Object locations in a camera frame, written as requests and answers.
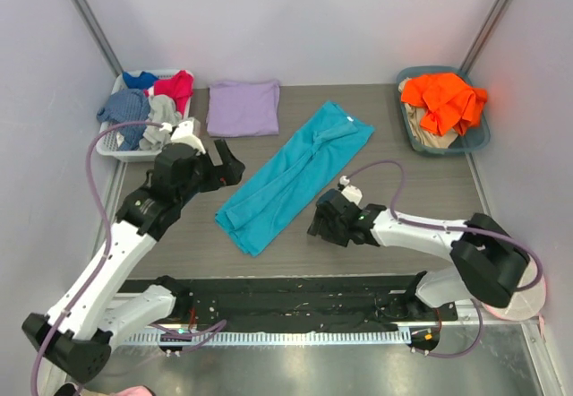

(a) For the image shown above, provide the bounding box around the white round mesh hamper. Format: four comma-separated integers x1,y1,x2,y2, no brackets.
482,276,547,322

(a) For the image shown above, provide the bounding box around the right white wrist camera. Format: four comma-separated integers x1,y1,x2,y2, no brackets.
338,176,363,206

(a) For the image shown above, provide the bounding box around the royal blue t shirt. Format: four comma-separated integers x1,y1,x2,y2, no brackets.
122,71,158,90

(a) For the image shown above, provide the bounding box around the left aluminium corner post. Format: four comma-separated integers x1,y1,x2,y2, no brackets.
71,0,123,76

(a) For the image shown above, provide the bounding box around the grey t shirt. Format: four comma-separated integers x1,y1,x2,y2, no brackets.
139,95,182,151

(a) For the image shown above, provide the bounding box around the red t shirt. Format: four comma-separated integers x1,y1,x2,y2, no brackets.
147,70,194,116

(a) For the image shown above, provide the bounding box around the aluminium corner post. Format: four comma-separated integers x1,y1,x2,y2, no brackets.
71,0,123,76
459,0,512,74

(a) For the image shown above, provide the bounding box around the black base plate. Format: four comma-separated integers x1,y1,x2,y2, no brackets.
111,274,458,331

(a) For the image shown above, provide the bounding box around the folded lavender t shirt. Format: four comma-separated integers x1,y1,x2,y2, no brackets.
206,80,280,138

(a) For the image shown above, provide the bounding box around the pink cloth at bottom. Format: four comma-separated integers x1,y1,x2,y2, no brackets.
53,382,156,396

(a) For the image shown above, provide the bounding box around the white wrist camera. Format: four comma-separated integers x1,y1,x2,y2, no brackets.
159,117,206,154
338,176,363,206

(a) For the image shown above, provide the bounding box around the slotted cable duct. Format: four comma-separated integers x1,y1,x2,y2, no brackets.
123,328,411,348

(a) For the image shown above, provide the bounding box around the teal t shirt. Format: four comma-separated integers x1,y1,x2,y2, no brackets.
215,101,374,257

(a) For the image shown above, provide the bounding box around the right aluminium corner post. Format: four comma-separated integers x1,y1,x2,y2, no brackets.
459,0,512,74

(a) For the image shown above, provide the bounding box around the orange t shirt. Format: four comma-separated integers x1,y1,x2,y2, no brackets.
400,72,489,136

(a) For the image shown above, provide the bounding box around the teal plastic basket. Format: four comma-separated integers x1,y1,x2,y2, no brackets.
396,65,491,157

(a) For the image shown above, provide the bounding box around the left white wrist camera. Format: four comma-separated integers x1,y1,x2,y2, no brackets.
159,117,206,154

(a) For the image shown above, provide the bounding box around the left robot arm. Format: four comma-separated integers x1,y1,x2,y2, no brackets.
22,140,245,384

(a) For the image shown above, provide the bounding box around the blue checked shirt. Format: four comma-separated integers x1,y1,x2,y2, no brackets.
96,89,150,151

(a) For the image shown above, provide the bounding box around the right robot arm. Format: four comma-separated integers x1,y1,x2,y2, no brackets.
307,189,530,320

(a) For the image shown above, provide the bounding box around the white plastic basket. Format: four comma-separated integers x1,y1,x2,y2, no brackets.
96,69,192,163

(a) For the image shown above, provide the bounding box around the beige garment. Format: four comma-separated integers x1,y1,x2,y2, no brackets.
398,73,462,149

